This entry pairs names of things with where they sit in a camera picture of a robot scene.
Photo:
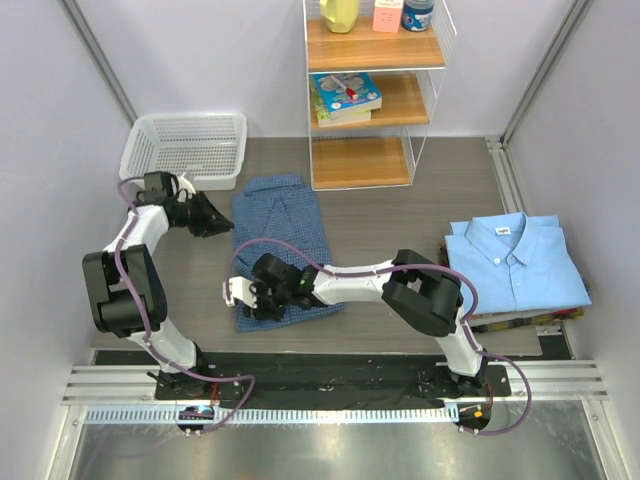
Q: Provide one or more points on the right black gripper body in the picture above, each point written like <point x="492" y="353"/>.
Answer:
<point x="270" y="303"/>

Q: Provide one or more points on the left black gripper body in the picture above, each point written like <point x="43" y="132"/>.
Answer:
<point x="192" y="214"/>

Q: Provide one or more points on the dark blue checkered shirt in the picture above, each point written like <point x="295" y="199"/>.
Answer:
<point x="280" y="207"/>

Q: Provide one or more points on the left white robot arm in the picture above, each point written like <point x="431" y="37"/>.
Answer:
<point x="125" y="293"/>

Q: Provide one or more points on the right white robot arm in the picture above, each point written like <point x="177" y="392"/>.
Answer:
<point x="433" y="300"/>

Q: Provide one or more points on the folded shirts pile underneath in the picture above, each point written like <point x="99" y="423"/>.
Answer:
<point x="520" y="317"/>

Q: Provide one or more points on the white plastic laundry basket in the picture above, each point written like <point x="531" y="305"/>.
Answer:
<point x="209" y="148"/>

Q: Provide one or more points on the green book underneath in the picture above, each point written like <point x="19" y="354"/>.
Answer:
<point x="325" y="120"/>

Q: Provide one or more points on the blue children's book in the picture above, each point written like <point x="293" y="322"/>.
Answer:
<point x="345" y="94"/>

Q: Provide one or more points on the red white marker pen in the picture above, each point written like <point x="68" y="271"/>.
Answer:
<point x="352" y="94"/>

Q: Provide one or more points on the yellow plastic jug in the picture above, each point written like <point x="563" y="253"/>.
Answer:
<point x="340" y="16"/>

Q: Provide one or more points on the folded light blue shirt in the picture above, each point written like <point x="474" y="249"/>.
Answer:
<point x="516" y="230"/>

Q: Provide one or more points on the pink carton box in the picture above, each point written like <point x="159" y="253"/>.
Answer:
<point x="387" y="15"/>

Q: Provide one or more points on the blue labelled can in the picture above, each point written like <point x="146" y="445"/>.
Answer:
<point x="417" y="15"/>

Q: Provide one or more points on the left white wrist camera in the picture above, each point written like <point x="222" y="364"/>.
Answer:
<point x="184" y="188"/>

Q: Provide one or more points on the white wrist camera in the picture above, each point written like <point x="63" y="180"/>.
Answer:
<point x="239" y="289"/>
<point x="184" y="188"/>

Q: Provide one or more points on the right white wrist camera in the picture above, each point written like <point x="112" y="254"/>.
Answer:
<point x="239" y="289"/>

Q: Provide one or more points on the black mounting base plate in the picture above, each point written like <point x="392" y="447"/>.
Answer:
<point x="324" y="380"/>

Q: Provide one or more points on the white wire wooden shelf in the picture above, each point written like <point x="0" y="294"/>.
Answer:
<point x="374" y="71"/>

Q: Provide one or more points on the aluminium rail frame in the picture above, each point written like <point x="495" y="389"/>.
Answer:
<point x="125" y="395"/>

